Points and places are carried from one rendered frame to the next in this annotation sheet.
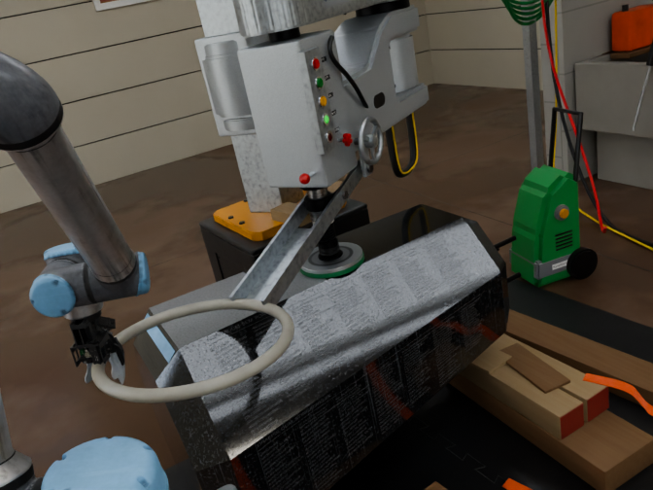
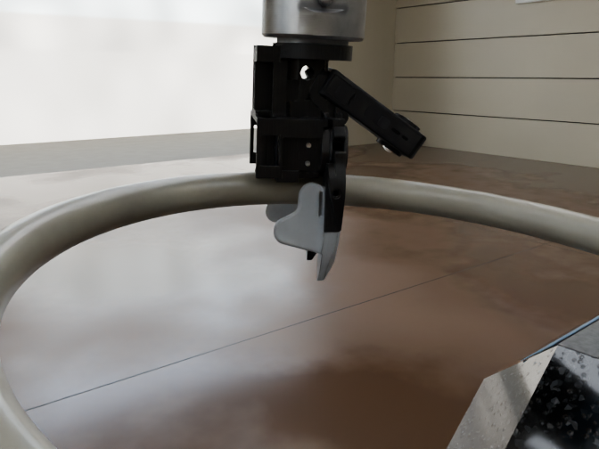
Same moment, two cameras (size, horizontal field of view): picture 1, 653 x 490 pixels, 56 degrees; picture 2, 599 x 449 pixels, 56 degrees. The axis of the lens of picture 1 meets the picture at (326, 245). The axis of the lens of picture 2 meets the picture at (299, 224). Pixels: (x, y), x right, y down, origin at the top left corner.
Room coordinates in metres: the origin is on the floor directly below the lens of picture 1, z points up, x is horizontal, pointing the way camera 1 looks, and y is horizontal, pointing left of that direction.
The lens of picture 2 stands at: (1.18, 0.08, 1.05)
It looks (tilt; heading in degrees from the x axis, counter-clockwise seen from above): 15 degrees down; 76
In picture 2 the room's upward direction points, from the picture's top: straight up
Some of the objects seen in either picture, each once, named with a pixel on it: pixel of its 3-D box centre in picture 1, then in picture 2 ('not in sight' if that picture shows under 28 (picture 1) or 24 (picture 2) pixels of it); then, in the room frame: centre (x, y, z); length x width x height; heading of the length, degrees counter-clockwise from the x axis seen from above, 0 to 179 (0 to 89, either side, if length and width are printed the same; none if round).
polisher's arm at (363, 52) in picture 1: (363, 89); not in sight; (2.17, -0.24, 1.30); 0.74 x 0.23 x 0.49; 145
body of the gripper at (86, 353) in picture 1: (90, 336); (300, 113); (1.30, 0.59, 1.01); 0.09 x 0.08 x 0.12; 176
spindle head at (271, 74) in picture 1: (315, 109); not in sight; (1.92, -0.05, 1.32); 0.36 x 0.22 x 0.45; 145
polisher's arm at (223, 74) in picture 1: (287, 72); not in sight; (2.62, 0.01, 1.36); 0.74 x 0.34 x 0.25; 60
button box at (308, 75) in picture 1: (318, 101); not in sight; (1.73, -0.06, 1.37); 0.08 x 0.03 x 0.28; 145
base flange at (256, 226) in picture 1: (278, 207); not in sight; (2.71, 0.18, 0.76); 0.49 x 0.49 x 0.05; 28
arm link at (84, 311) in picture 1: (83, 303); (314, 17); (1.31, 0.59, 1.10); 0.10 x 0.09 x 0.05; 85
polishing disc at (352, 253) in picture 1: (330, 257); not in sight; (1.85, -0.01, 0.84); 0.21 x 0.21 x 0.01
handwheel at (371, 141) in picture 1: (360, 141); not in sight; (1.88, -0.17, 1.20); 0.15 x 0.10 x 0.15; 145
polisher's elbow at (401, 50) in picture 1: (390, 63); not in sight; (2.39, -0.38, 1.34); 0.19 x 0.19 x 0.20
